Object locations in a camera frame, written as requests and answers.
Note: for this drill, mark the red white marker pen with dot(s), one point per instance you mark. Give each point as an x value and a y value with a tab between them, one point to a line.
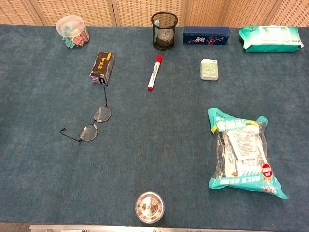
154	72

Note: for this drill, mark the black mesh pen holder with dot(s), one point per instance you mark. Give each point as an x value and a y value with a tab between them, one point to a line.
169	47

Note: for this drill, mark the small grey-green tissue pack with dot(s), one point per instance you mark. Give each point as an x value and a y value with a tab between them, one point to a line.
209	70

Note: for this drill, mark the black staple box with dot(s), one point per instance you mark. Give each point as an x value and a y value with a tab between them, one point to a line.
101	67

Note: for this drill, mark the silver steel wool ball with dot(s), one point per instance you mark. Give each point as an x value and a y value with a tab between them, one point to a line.
166	37

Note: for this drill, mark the light blue pen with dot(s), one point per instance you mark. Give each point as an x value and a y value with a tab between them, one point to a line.
156	26

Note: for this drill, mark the round metal tin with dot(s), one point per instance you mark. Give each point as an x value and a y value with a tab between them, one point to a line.
149	207

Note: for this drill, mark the dark blue rectangular box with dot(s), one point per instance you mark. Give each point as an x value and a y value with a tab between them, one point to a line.
205	33

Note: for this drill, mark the teal clear snack bag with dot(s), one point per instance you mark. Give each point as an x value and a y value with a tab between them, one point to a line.
243	154

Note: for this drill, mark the clear jar of binder clips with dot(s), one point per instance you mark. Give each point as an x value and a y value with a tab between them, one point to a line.
72	31

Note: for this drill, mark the woven folding screen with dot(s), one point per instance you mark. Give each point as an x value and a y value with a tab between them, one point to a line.
96	12

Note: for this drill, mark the green white wet wipes pack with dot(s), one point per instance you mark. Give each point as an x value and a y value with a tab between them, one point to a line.
270	38

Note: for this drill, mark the aluminium rail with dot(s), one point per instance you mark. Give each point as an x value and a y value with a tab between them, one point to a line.
120	228

